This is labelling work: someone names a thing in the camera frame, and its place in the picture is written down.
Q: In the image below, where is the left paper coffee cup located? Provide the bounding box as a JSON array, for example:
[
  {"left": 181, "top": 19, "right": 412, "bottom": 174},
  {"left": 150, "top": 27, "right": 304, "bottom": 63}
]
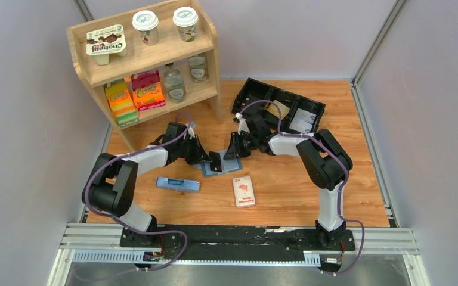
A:
[{"left": 132, "top": 10, "right": 159, "bottom": 45}]

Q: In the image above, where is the left clear glass bottle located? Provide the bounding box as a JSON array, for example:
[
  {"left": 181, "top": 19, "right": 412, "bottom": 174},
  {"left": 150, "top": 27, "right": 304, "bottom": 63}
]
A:
[{"left": 163, "top": 63, "right": 186, "bottom": 103}]

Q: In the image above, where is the black compartment tray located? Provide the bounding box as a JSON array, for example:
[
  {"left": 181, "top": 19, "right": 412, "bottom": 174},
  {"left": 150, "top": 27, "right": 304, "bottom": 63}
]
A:
[{"left": 231, "top": 78, "right": 326, "bottom": 133}]

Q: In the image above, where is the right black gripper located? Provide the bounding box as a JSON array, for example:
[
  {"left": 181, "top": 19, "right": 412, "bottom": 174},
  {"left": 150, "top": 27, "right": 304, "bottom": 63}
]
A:
[{"left": 224, "top": 132, "right": 258, "bottom": 161}]

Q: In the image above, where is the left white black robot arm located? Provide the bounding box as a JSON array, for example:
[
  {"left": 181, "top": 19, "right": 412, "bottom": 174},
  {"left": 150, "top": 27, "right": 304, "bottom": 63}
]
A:
[{"left": 82, "top": 122, "right": 211, "bottom": 247}]

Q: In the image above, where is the clear glass bottle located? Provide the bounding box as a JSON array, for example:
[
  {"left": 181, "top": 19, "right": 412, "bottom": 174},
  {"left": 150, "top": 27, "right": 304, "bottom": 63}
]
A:
[
  {"left": 187, "top": 53, "right": 208, "bottom": 83},
  {"left": 163, "top": 63, "right": 186, "bottom": 103}
]

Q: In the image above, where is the lower grey card in tray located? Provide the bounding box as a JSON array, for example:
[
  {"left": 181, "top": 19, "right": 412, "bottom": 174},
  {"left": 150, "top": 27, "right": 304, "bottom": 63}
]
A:
[{"left": 289, "top": 119, "right": 312, "bottom": 133}]

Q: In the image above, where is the gold card in tray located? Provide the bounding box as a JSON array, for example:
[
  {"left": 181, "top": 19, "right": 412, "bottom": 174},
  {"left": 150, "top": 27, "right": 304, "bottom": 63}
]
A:
[{"left": 267, "top": 100, "right": 290, "bottom": 119}]

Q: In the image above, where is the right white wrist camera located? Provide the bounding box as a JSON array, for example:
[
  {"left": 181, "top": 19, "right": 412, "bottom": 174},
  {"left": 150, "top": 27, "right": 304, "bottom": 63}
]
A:
[{"left": 235, "top": 113, "right": 250, "bottom": 134}]

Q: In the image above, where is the upper grey card in tray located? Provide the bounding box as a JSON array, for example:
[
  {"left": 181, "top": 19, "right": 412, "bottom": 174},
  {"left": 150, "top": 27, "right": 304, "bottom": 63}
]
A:
[{"left": 293, "top": 108, "right": 317, "bottom": 125}]

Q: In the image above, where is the white pink sponge packet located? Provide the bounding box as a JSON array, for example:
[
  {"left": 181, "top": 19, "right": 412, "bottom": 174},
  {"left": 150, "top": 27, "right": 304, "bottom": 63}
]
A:
[{"left": 232, "top": 176, "right": 256, "bottom": 207}]

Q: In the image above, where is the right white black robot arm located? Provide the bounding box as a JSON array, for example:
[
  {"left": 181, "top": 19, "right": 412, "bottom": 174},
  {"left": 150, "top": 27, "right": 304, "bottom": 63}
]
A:
[{"left": 224, "top": 114, "right": 353, "bottom": 250}]

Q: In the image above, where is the right clear glass bottle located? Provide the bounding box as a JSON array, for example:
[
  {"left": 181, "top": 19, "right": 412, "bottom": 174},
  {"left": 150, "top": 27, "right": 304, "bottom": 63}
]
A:
[{"left": 187, "top": 53, "right": 208, "bottom": 83}]

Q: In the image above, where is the Chobani yogurt pack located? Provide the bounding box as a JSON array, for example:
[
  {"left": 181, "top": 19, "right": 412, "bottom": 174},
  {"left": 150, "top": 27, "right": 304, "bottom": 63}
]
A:
[{"left": 86, "top": 24, "right": 128, "bottom": 66}]

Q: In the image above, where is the right paper coffee cup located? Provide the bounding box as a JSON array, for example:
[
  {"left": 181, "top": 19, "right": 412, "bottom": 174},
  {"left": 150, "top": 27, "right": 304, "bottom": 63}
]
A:
[{"left": 172, "top": 7, "right": 199, "bottom": 42}]

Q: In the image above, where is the red orange Scrub Mommy box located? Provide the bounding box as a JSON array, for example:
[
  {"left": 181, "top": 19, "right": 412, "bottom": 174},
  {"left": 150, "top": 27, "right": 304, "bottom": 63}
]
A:
[{"left": 131, "top": 69, "right": 166, "bottom": 111}]

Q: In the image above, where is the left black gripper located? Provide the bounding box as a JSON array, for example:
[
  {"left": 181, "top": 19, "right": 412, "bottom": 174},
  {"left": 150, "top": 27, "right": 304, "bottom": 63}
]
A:
[{"left": 177, "top": 135, "right": 212, "bottom": 166}]

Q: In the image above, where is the black card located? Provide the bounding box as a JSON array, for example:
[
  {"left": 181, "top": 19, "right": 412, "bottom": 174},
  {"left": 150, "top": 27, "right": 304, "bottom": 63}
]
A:
[{"left": 209, "top": 151, "right": 222, "bottom": 172}]

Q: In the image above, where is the blue leather card holder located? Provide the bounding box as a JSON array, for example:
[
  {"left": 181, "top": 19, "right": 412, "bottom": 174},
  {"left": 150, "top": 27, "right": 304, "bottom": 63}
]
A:
[{"left": 200, "top": 150, "right": 242, "bottom": 178}]

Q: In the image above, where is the purple cable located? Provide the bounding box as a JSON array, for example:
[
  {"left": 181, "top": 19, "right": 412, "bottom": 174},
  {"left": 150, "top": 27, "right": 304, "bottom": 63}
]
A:
[
  {"left": 237, "top": 99, "right": 366, "bottom": 276},
  {"left": 85, "top": 112, "right": 194, "bottom": 273}
]

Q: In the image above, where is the multicolour sponge stack pack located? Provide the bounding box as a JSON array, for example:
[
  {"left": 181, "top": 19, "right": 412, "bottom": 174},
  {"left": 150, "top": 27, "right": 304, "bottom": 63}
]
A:
[{"left": 104, "top": 79, "right": 139, "bottom": 127}]

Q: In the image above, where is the wooden two-tier shelf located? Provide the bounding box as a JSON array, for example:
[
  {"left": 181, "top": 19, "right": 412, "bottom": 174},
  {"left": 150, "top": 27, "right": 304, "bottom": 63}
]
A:
[{"left": 67, "top": 1, "right": 224, "bottom": 150}]

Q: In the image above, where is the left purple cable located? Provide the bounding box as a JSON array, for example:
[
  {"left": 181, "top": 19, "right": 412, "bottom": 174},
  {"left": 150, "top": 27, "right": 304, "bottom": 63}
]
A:
[{"left": 85, "top": 112, "right": 194, "bottom": 273}]

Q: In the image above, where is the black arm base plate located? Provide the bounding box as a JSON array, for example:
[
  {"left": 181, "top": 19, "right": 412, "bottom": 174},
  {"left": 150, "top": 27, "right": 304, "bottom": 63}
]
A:
[{"left": 119, "top": 225, "right": 355, "bottom": 262}]

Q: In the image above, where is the grey card in tray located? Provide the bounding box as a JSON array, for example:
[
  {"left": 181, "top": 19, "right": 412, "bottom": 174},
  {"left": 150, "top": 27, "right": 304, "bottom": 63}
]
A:
[
  {"left": 293, "top": 108, "right": 317, "bottom": 125},
  {"left": 289, "top": 119, "right": 312, "bottom": 133}
]

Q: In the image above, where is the blue flat box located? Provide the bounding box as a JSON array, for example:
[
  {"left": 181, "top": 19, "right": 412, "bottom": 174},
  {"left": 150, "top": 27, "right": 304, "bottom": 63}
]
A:
[{"left": 155, "top": 177, "right": 200, "bottom": 192}]

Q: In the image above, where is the aluminium frame rail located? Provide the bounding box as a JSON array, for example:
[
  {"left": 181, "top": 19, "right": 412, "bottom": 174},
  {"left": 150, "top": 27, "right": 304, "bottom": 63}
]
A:
[{"left": 48, "top": 223, "right": 429, "bottom": 285}]

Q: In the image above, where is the paper coffee cup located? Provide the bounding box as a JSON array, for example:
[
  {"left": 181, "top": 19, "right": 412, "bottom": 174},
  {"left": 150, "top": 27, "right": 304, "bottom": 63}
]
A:
[
  {"left": 132, "top": 10, "right": 159, "bottom": 45},
  {"left": 172, "top": 7, "right": 199, "bottom": 42}
]

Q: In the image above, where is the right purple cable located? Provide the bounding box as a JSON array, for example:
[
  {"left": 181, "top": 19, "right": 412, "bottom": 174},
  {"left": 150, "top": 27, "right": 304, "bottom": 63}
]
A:
[{"left": 237, "top": 99, "right": 366, "bottom": 276}]

